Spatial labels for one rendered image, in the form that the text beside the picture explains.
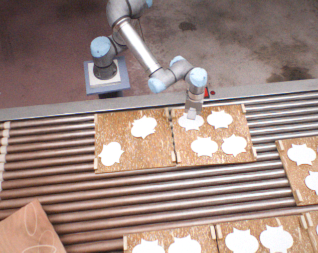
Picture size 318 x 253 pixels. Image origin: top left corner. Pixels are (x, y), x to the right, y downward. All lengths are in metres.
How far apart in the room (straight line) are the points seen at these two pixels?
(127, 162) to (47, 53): 2.13
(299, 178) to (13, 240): 1.34
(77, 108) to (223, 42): 2.07
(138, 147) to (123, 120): 0.19
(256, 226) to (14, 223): 1.07
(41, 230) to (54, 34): 2.58
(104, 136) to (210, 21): 2.36
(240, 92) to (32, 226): 1.30
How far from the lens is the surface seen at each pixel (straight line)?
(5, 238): 1.50
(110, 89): 1.92
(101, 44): 1.81
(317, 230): 1.63
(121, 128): 1.68
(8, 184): 1.72
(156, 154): 1.60
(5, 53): 3.66
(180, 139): 1.64
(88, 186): 1.59
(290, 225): 1.60
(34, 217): 1.48
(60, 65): 3.34
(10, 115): 1.93
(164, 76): 1.37
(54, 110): 1.85
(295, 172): 1.70
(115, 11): 1.45
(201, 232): 1.48
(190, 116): 1.52
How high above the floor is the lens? 2.38
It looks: 60 degrees down
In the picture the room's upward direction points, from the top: straight up
